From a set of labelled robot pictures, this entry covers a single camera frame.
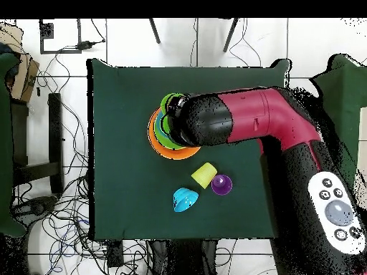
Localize large orange plastic bowl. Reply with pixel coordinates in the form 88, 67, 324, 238
147, 107, 201, 160

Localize dark green table cloth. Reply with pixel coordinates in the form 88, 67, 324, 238
87, 58, 292, 241

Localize green plastic bowl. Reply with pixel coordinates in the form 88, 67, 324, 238
153, 111, 186, 150

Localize black square floor frame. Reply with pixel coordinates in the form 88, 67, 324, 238
39, 19, 82, 54

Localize green-clothed side table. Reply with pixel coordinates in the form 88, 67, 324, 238
0, 52, 28, 238
309, 54, 367, 190

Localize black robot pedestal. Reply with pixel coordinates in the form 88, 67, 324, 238
148, 239, 219, 275

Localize brown cardboard box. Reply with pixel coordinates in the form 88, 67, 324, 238
0, 22, 40, 103

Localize black power strip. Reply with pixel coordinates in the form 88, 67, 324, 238
107, 240, 124, 267

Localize white boxes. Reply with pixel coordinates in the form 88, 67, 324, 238
354, 106, 367, 207

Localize black bench frame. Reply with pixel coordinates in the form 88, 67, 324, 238
11, 92, 65, 196

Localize purple plastic cup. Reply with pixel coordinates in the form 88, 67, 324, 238
211, 174, 234, 196

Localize yellow plastic cup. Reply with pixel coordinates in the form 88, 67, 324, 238
191, 162, 218, 190

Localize black stand base with knob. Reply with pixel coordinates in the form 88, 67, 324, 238
12, 196, 58, 221

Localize black tripod leg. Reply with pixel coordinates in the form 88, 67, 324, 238
148, 18, 161, 44
222, 18, 240, 53

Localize black power adapter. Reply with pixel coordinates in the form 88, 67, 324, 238
77, 40, 105, 50

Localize ribbed cyan plastic bowl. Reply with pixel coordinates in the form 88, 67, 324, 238
172, 187, 199, 213

